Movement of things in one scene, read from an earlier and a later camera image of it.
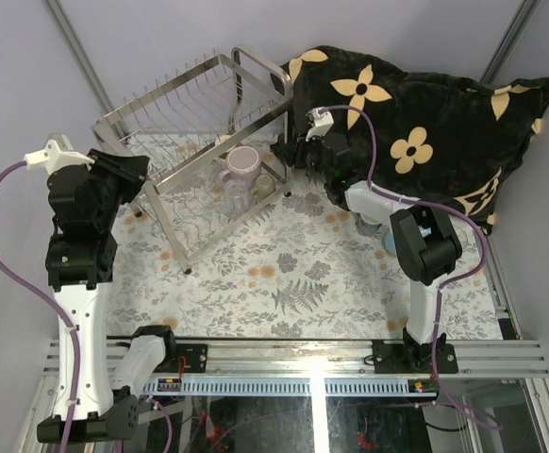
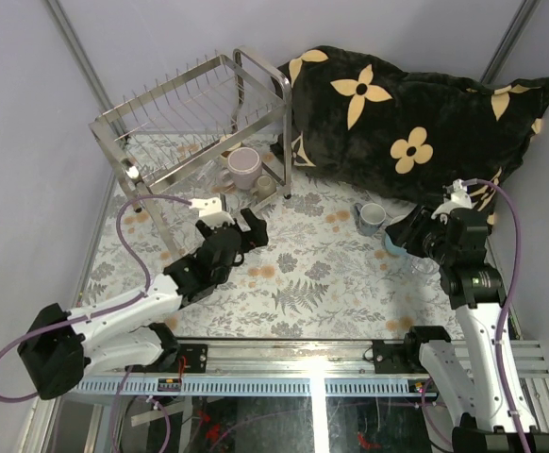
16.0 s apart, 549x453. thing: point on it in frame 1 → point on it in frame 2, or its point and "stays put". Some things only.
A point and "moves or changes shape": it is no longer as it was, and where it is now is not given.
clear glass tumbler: x=237 y=196 moves or changes shape
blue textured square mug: x=365 y=227 stays put
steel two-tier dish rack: x=214 y=137 stays put
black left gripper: x=130 y=169 → x=257 y=237
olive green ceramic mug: x=265 y=186 stays put
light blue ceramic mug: x=390 y=243 stays put
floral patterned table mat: x=225 y=240 stays put
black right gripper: x=293 y=152 → x=409 y=229
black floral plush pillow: x=447 y=143 stays put
